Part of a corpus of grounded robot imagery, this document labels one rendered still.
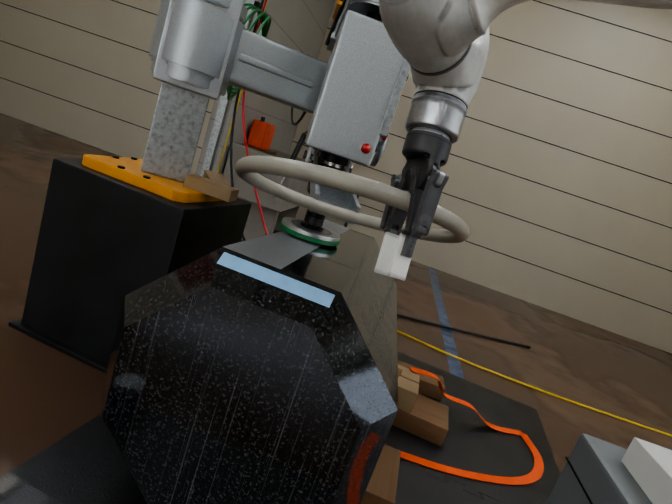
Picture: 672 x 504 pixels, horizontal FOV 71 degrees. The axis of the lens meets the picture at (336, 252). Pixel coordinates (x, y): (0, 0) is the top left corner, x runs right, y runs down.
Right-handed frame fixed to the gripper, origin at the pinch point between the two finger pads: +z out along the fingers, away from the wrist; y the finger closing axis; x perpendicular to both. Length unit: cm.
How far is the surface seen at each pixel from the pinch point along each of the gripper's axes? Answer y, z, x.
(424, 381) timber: 144, 50, -127
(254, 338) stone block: 43, 26, 5
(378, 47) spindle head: 65, -63, -13
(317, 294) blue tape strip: 39.9, 12.0, -6.1
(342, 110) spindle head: 72, -43, -10
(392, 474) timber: 69, 68, -66
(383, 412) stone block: 31, 35, -28
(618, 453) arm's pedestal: -14, 21, -45
